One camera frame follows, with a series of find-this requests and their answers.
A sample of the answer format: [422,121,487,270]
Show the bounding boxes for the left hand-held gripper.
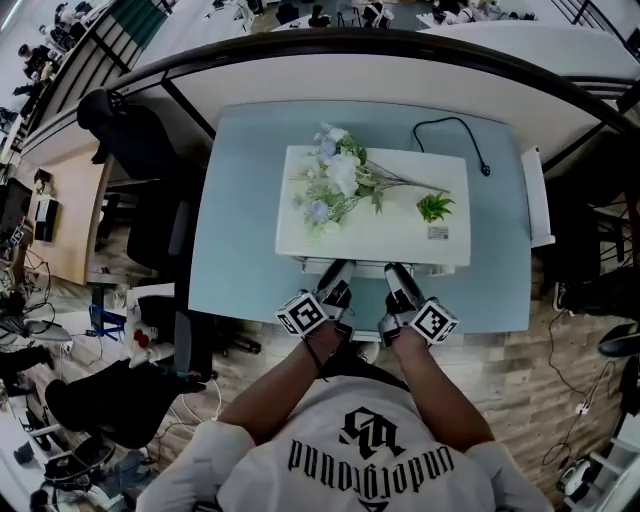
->
[274,258,357,342]

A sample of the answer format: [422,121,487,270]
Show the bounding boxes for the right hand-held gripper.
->
[378,261,460,347]

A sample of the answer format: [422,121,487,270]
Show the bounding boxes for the white toaster oven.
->
[274,144,472,279]

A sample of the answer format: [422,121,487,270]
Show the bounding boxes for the person's left forearm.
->
[218,322,346,446]

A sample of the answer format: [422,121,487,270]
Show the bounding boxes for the person's right forearm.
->
[392,327,496,454]

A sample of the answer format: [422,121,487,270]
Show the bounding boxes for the small green potted plant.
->
[415,192,456,224]

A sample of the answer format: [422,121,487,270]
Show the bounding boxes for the artificial flower bouquet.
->
[288,122,451,236]

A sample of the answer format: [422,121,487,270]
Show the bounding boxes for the light blue table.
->
[187,102,532,335]

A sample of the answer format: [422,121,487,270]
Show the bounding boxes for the white printed t-shirt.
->
[134,374,551,512]

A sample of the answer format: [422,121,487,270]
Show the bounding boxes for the white rectangular panel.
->
[519,145,557,250]

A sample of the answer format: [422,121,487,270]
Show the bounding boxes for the black office chair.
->
[76,88,206,274]
[544,129,640,301]
[43,294,216,451]

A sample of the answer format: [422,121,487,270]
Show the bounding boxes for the white paper sheet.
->
[124,282,176,326]

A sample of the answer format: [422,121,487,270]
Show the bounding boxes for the white plush toy red spots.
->
[123,319,174,369]

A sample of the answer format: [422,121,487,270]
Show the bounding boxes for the white black round device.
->
[557,459,591,496]

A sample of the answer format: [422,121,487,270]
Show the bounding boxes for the light wooden desk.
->
[22,154,117,287]

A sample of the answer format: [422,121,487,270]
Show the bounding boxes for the black white box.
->
[33,197,62,244]

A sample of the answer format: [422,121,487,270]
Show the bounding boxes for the black railing green panel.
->
[29,0,169,126]

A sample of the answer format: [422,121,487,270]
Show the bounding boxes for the black monitor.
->
[0,178,34,236]

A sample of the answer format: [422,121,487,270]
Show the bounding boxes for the black cord bracelet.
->
[302,334,331,384]

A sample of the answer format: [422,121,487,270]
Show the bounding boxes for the black power cable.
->
[412,116,492,179]

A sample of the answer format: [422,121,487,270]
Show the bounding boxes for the white partition black rail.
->
[19,27,640,176]

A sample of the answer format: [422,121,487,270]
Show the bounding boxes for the blue metal frame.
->
[88,303,126,341]

